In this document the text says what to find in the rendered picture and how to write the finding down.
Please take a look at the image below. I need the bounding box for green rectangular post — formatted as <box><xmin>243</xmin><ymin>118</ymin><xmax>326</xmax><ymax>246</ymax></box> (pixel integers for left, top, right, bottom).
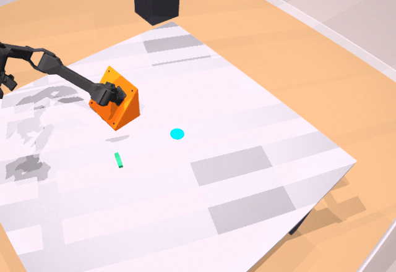
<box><xmin>114</xmin><ymin>152</ymin><xmax>123</xmax><ymax>168</ymax></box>

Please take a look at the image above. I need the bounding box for cyan circle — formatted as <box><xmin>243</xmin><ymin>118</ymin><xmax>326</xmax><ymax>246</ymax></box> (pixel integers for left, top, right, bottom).
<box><xmin>170</xmin><ymin>129</ymin><xmax>184</xmax><ymax>140</ymax></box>

